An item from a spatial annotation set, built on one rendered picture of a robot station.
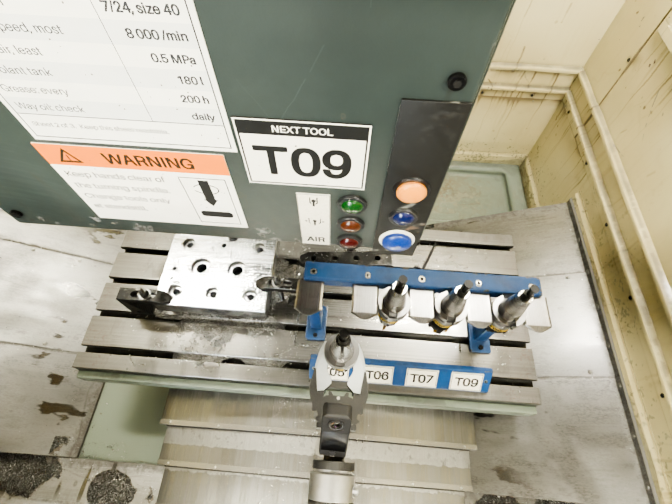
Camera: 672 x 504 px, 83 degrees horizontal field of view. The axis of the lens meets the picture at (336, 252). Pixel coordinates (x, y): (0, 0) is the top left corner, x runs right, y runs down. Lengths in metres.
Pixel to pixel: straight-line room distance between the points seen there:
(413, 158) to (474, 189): 1.52
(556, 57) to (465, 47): 1.36
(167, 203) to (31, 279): 1.23
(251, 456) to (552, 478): 0.79
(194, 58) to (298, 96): 0.06
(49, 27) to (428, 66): 0.22
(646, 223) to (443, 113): 1.02
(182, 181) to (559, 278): 1.22
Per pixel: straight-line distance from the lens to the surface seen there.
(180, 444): 1.27
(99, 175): 0.40
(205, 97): 0.28
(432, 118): 0.27
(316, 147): 0.29
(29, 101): 0.36
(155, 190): 0.39
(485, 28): 0.25
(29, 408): 1.51
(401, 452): 1.19
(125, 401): 1.45
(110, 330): 1.21
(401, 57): 0.25
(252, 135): 0.30
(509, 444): 1.28
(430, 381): 1.02
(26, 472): 1.51
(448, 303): 0.73
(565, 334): 1.34
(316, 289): 0.75
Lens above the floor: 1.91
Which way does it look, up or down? 61 degrees down
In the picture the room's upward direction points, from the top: 2 degrees clockwise
